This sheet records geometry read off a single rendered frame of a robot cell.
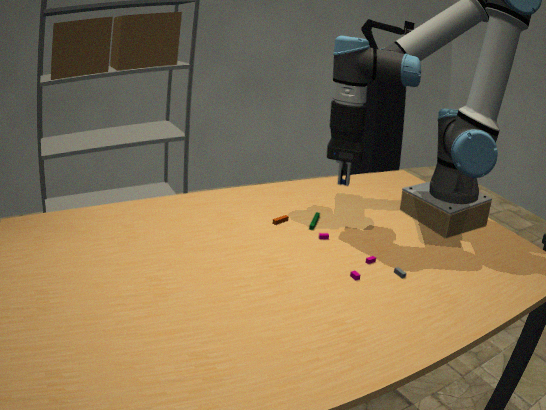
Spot orange rod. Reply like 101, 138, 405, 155
273, 215, 289, 225

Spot green rod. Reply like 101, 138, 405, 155
309, 212, 320, 230

